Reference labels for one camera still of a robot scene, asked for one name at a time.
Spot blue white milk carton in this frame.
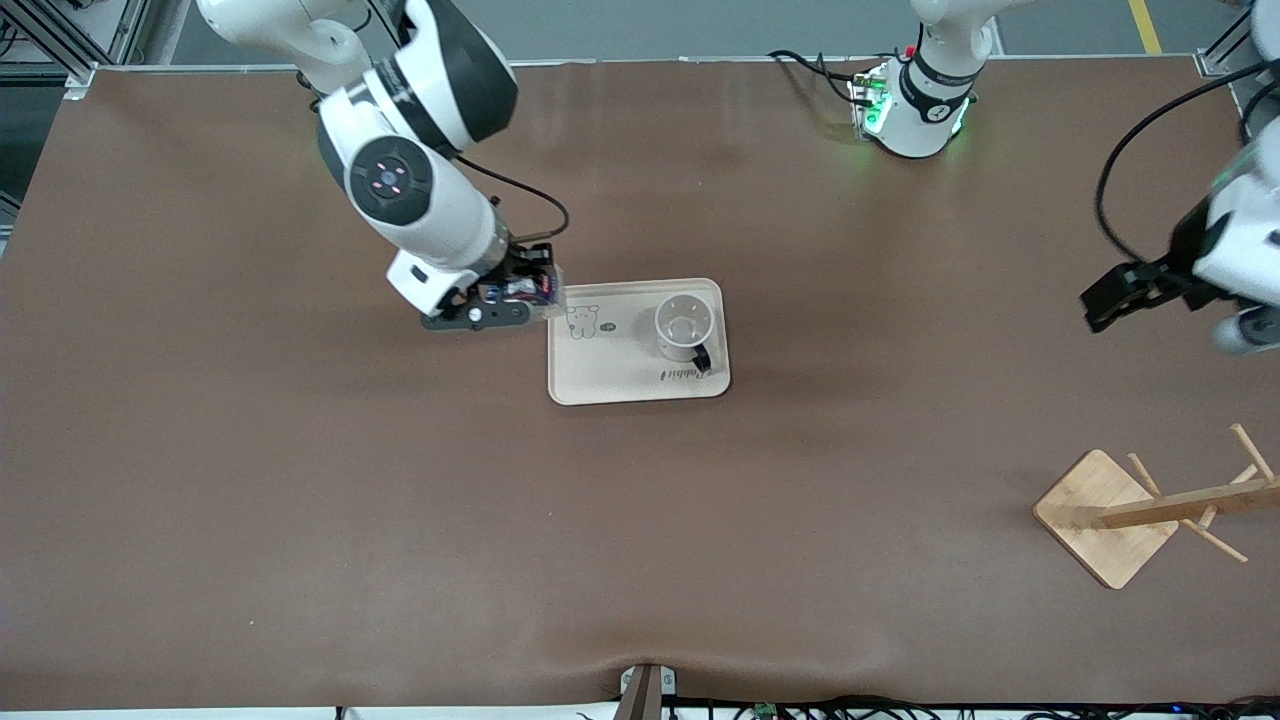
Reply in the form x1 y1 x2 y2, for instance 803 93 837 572
500 268 564 323

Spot white smiley cup black handle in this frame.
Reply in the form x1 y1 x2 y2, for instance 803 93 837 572
654 295 717 376

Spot cream rabbit print tray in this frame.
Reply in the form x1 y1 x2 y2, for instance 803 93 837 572
547 278 732 407

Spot wooden mug tree rack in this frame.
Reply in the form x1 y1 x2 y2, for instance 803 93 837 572
1032 423 1280 591

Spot brown table cover sheet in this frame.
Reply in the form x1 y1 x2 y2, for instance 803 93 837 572
0 58 1280 713

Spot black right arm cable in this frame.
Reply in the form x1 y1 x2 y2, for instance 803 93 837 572
455 155 571 249

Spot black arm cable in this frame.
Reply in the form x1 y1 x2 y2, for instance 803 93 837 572
455 155 571 249
1095 60 1280 269

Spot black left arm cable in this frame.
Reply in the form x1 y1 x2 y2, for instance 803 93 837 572
1095 60 1280 269

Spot aluminium frame profile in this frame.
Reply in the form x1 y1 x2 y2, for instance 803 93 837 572
1195 0 1280 79
0 0 151 96

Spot black left base cable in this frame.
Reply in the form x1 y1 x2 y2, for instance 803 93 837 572
768 50 873 113

